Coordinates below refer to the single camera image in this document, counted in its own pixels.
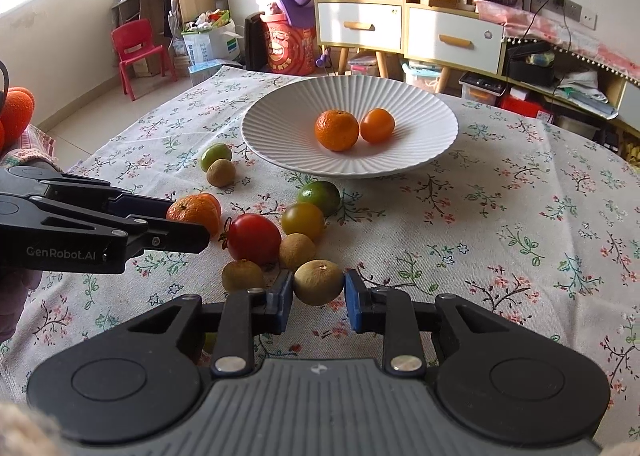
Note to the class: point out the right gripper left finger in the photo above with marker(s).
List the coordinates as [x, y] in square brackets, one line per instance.
[243, 316]

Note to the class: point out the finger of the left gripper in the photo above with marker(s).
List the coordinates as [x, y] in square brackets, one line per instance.
[35, 213]
[80, 191]

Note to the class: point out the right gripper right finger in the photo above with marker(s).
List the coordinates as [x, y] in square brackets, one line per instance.
[390, 314]

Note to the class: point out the brown longan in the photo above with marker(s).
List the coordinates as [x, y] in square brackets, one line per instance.
[295, 250]
[242, 275]

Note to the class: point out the mandarin orange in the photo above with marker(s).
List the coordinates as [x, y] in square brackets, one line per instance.
[196, 210]
[336, 130]

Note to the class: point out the orange tomato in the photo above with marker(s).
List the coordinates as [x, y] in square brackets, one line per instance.
[215, 202]
[377, 126]

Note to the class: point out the large red tomato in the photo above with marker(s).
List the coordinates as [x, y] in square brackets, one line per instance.
[251, 237]

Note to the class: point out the brown kiwi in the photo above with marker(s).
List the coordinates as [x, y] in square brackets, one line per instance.
[221, 173]

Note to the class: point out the pale yellow longan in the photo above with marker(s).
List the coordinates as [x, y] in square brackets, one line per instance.
[318, 282]

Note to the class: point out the pale green oval fruit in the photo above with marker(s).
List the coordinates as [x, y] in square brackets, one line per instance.
[213, 153]

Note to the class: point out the olive green tomato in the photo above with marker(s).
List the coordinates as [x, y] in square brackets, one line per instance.
[303, 218]

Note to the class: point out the green lime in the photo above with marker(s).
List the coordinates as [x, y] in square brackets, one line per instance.
[322, 194]

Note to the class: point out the gloved left hand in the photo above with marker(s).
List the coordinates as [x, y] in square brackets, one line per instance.
[15, 285]

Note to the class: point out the white ribbed plate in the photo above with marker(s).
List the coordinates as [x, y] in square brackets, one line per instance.
[280, 126]

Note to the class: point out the red plastic chair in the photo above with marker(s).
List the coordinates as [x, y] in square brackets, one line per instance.
[134, 41]

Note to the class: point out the floral tablecloth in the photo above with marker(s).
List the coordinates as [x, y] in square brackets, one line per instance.
[532, 222]

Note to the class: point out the white cardboard box of items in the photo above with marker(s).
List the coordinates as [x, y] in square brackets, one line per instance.
[212, 36]

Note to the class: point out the black speaker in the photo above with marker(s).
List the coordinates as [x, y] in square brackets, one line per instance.
[255, 48]

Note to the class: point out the red printed barrel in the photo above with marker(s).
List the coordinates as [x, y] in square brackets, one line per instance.
[290, 50]

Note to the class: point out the red storage box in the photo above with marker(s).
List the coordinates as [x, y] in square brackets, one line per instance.
[522, 102]

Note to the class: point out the white drawer cabinet right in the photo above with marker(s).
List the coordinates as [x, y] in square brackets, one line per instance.
[436, 32]

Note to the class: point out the pink cloth runner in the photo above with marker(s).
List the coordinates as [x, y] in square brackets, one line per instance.
[527, 25]

